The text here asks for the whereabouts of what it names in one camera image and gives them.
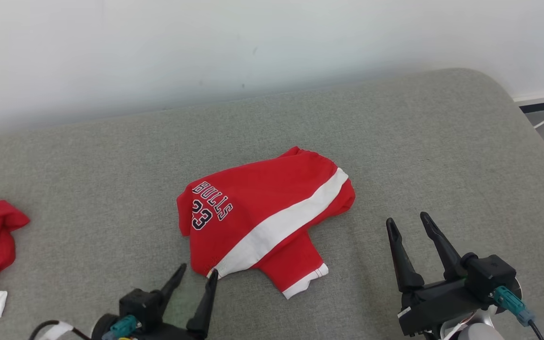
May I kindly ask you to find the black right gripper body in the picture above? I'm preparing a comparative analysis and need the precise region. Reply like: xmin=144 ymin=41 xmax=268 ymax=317
xmin=397 ymin=278 xmax=495 ymax=338

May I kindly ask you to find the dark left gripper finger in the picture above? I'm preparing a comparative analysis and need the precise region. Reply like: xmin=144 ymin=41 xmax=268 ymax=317
xmin=159 ymin=263 xmax=187 ymax=306
xmin=187 ymin=269 xmax=219 ymax=339

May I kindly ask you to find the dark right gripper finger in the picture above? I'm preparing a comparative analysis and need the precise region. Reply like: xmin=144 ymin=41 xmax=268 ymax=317
xmin=386 ymin=218 xmax=425 ymax=294
xmin=420 ymin=212 xmax=467 ymax=282

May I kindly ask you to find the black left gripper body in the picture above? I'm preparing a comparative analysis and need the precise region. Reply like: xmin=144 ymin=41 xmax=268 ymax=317
xmin=92 ymin=312 xmax=206 ymax=340

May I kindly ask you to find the red Bulls shorts white stripe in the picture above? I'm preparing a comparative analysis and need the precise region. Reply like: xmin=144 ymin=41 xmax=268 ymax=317
xmin=176 ymin=146 xmax=356 ymax=300

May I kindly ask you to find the left camera cable teal plug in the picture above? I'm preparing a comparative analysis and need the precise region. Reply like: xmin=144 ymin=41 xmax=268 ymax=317
xmin=29 ymin=315 xmax=141 ymax=340

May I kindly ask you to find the camera cable teal plug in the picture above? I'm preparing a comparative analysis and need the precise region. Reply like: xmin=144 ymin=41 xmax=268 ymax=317
xmin=29 ymin=315 xmax=141 ymax=340
xmin=492 ymin=286 xmax=544 ymax=340

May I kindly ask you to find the right camera cable teal plug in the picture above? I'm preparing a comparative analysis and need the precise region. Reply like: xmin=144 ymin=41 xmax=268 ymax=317
xmin=492 ymin=286 xmax=544 ymax=340

